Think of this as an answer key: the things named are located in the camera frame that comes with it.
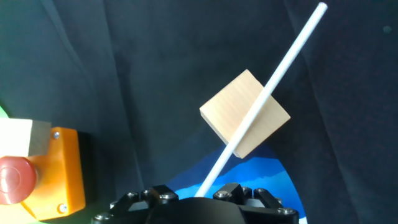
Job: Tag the green flag white pole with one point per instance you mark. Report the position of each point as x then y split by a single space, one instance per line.
282 67

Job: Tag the black cloth blue print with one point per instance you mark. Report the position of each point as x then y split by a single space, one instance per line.
155 62

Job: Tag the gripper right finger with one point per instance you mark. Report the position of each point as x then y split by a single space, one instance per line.
236 191

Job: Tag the orange box red button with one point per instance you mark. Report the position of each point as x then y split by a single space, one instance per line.
65 168

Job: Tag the large wooden cube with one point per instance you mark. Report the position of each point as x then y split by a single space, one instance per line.
230 109

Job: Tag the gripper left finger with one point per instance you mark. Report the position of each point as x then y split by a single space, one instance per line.
149 196

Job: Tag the small white block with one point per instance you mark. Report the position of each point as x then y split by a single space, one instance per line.
18 137

